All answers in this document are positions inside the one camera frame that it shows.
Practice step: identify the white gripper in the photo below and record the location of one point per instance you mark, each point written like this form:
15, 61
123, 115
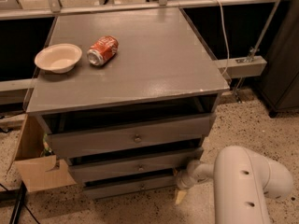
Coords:
184, 181

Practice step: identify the black stand leg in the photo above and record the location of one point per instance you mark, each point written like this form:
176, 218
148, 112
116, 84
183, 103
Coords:
19, 203

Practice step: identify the brown cardboard box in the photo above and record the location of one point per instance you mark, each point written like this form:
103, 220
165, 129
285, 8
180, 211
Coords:
38, 166

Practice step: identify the grey bottom drawer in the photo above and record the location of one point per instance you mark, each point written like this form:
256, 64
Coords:
129, 184

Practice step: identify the grey top drawer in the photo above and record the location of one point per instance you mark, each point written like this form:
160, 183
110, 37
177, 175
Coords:
142, 134

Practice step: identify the red soda can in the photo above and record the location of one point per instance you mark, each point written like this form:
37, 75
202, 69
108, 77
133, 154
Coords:
102, 50

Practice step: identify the grey drawer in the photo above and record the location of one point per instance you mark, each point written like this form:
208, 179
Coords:
142, 134
129, 184
134, 166

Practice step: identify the grey middle drawer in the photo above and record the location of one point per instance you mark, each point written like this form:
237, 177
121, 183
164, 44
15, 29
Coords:
134, 166

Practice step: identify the dark grey side cabinet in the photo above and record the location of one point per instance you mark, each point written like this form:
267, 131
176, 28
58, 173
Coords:
279, 83

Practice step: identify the grey drawer cabinet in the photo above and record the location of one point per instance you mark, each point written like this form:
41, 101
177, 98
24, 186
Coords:
120, 115

